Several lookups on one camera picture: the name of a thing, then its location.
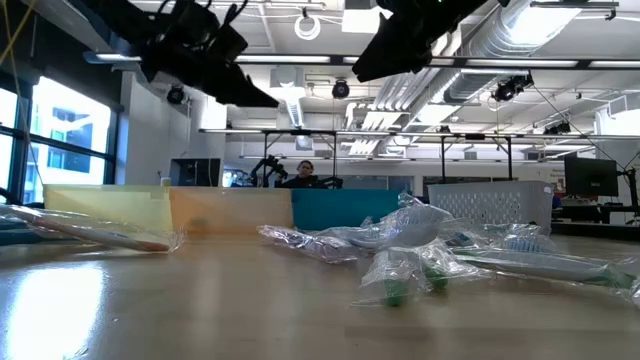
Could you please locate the black ceiling camera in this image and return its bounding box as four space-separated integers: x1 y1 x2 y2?
492 73 534 104

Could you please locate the long ceiling light bar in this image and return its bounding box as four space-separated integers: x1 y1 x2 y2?
234 54 331 64
94 53 144 63
588 59 640 69
464 59 579 69

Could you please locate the black computer monitor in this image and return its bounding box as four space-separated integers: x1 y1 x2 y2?
563 156 620 198

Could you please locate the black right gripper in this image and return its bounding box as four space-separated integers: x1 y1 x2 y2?
352 0 501 84

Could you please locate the black background rack frame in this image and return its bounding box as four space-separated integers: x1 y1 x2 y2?
198 127 640 189

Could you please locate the black overhead beam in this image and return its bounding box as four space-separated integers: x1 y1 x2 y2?
84 51 640 70

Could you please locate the teal plastic bin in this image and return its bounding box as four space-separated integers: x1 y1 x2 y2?
291 188 415 232

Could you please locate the black monitor stand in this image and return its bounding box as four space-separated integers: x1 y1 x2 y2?
618 166 640 227

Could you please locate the black equipment box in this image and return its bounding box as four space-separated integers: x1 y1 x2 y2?
168 157 223 188

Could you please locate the orange plastic bin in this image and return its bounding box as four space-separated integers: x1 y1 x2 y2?
168 186 295 236

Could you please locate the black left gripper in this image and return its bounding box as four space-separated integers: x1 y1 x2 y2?
142 19 280 109

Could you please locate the white perforated plastic basket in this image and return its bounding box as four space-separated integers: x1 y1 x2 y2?
427 180 555 236

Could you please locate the white coiled cable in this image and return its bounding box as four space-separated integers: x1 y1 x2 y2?
293 13 322 42

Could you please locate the person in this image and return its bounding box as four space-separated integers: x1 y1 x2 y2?
279 159 321 190

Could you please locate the black background desk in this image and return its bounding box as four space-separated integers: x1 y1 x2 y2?
552 197 640 225

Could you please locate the purple toothbrush in clear wrapper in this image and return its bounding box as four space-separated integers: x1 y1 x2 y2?
257 223 369 265

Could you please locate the white ceiling air duct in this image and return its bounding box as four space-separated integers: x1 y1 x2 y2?
268 64 307 129

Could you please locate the green toothbrush in clear wrapper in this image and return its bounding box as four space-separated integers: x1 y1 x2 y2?
352 247 436 309
452 246 640 294
419 239 494 291

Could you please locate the yellow plastic bin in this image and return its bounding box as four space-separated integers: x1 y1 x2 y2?
43 183 174 234

